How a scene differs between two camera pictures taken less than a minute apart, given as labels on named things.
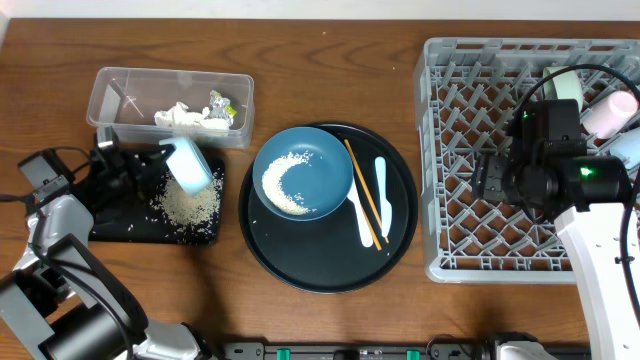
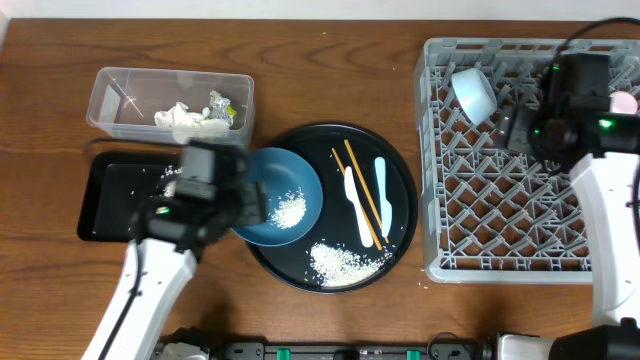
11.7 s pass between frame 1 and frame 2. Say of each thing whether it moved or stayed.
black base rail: stayed
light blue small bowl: moved
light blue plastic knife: stayed
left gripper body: moved
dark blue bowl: moved
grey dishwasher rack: stayed
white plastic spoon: stayed
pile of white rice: moved
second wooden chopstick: stayed
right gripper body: moved
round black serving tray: stayed
